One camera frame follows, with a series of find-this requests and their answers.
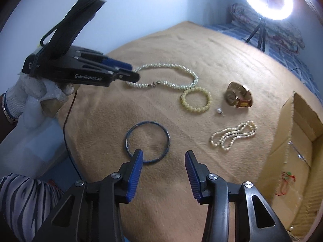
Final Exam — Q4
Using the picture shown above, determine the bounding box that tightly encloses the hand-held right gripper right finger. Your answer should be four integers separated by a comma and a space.
184, 151, 294, 242

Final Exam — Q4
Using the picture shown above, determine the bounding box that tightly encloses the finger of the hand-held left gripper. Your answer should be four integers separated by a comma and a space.
83, 64, 141, 83
73, 50, 132, 72

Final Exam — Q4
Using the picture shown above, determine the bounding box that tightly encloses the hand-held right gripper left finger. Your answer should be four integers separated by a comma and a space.
33, 149, 144, 242

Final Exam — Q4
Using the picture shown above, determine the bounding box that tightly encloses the blue bangle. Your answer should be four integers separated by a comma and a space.
125, 121, 170, 165

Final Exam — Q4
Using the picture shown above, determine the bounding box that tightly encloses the yellow bead bracelet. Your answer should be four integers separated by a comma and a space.
180, 87, 212, 112

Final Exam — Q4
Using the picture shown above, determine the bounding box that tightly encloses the long pearl necklace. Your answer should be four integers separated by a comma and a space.
125, 64, 199, 90

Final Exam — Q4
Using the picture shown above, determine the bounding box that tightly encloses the short pearl necklace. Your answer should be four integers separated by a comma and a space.
210, 120, 257, 152

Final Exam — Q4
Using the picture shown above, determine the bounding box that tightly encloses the brown strap wristwatch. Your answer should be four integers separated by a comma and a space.
225, 82, 253, 108

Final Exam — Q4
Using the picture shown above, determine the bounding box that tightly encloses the cardboard box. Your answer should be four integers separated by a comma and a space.
257, 91, 323, 235

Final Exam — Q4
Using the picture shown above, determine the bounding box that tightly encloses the person's left hand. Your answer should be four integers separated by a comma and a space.
5, 74, 76, 123

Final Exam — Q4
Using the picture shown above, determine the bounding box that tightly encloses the thin wrist bangle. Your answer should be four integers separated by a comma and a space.
1, 93, 21, 123

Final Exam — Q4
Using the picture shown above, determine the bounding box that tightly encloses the blue patterned bed sheet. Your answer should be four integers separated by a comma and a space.
203, 23, 323, 101

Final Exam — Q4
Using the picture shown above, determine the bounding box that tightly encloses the striped white clothing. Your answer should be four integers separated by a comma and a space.
0, 173, 63, 242

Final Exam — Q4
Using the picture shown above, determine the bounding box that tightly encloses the black tripod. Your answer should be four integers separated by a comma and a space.
245, 19, 266, 53

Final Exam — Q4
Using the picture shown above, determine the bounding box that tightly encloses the folded floral quilt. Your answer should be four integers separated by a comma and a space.
230, 3, 306, 56

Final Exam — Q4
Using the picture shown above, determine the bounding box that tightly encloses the thin brown cable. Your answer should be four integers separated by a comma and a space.
63, 91, 85, 182

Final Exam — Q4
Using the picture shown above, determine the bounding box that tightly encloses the red string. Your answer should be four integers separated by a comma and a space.
276, 171, 296, 196

